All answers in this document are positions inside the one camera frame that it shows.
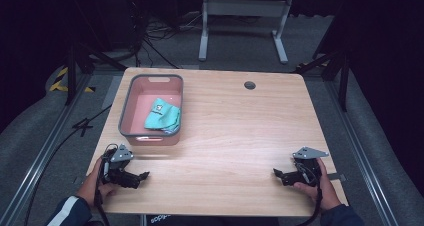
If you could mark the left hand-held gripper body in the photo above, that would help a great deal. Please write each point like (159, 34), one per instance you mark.
(115, 172)

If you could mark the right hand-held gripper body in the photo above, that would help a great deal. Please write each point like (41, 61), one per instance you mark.
(305, 174)

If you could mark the teal cloth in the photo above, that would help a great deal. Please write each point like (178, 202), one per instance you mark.
(161, 117)

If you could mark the pink basket with grey rim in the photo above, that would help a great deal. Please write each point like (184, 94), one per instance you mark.
(141, 102)

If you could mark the person's right hand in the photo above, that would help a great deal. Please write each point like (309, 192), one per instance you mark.
(328, 192)

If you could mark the person's left hand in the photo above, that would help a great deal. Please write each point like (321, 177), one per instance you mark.
(88, 189)

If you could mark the grey tape strip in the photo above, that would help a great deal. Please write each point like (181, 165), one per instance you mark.
(336, 177)

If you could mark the black metal stand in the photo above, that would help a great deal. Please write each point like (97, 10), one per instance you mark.
(71, 72)
(343, 76)

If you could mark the yellow and black hazard tape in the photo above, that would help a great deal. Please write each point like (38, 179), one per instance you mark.
(58, 82)

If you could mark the aluminium floor rail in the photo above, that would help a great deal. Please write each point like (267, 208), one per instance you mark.
(361, 159)
(40, 159)

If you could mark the white metal desk frame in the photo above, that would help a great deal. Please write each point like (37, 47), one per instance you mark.
(245, 7)

